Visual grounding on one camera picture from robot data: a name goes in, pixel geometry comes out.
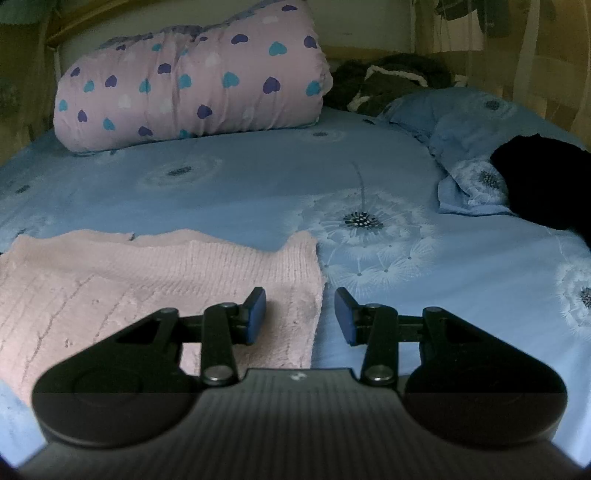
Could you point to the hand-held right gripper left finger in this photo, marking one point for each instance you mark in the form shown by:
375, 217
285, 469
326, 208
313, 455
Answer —
256, 318

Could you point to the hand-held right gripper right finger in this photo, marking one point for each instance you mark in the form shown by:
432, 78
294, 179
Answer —
345, 318

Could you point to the pink knit cardigan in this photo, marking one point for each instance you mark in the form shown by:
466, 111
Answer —
138, 295

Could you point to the hanging dark clothes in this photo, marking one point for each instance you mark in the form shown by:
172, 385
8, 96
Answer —
496, 16

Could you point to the blue dandelion bed sheet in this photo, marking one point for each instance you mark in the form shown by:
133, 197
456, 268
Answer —
258, 184

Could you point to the blue dandelion pillow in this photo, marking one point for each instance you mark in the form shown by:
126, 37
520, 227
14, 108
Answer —
461, 129

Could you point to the dark fluffy blanket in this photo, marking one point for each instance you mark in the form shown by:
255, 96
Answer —
388, 83

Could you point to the black cloth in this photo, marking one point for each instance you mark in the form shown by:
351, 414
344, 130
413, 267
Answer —
545, 184

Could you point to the pink heart print quilt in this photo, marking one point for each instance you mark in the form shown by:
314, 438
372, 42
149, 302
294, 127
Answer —
198, 78

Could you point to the sheer mosquito net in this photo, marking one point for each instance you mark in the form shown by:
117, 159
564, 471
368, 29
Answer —
549, 78

